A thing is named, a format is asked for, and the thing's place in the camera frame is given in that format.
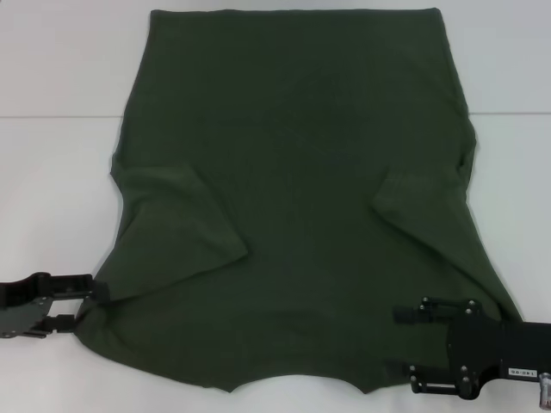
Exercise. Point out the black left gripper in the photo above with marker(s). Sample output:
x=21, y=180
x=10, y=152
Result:
x=19, y=310

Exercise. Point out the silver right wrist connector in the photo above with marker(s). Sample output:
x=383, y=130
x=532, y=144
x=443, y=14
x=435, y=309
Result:
x=545, y=387

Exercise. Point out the dark green t-shirt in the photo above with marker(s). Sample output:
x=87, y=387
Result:
x=292, y=193

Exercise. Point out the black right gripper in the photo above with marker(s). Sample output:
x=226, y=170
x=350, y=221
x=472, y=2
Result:
x=486, y=348

